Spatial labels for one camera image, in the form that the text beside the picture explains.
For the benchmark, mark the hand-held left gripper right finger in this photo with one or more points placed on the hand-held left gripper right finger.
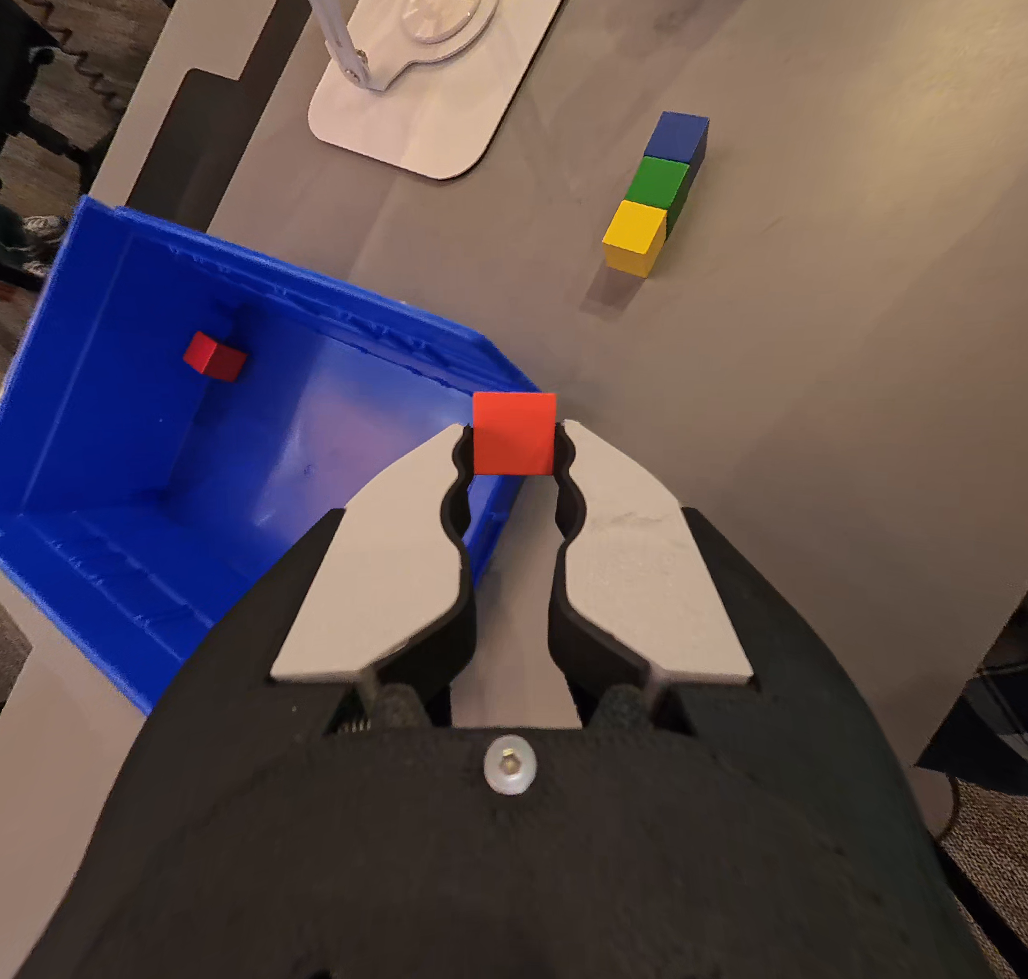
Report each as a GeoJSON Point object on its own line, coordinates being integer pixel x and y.
{"type": "Point", "coordinates": [650, 585]}

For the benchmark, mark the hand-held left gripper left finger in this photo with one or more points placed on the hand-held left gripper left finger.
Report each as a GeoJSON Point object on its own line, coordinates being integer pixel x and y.
{"type": "Point", "coordinates": [377, 585]}

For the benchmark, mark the red wooden cube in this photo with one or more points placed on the red wooden cube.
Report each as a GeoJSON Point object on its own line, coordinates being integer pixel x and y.
{"type": "Point", "coordinates": [210, 356]}
{"type": "Point", "coordinates": [514, 433]}

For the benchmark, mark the blue plastic bin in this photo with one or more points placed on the blue plastic bin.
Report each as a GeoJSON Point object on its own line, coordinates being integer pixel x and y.
{"type": "Point", "coordinates": [120, 433]}

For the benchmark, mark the yellow wooden cube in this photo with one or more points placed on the yellow wooden cube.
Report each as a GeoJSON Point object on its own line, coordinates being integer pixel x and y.
{"type": "Point", "coordinates": [630, 228]}

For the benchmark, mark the green wooden cube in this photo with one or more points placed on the green wooden cube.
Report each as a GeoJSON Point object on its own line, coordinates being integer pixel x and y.
{"type": "Point", "coordinates": [654, 182]}

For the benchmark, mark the blue wooden cube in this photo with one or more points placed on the blue wooden cube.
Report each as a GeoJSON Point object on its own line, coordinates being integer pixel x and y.
{"type": "Point", "coordinates": [674, 137]}

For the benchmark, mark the dark plaid cloth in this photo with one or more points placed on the dark plaid cloth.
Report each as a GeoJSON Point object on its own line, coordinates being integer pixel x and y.
{"type": "Point", "coordinates": [988, 714]}

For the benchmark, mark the white metal stand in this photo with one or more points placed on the white metal stand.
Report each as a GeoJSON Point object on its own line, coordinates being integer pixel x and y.
{"type": "Point", "coordinates": [450, 95]}

